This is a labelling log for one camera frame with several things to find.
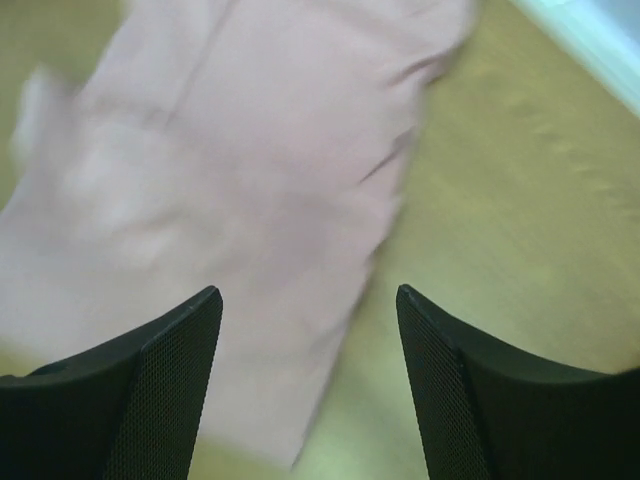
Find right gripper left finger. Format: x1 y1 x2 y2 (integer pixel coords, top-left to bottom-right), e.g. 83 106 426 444
1 286 223 480

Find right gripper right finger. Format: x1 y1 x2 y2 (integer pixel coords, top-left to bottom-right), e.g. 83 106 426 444
396 285 639 480

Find dusty pink printed t-shirt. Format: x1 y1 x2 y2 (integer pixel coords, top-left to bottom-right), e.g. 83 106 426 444
1 1 475 468

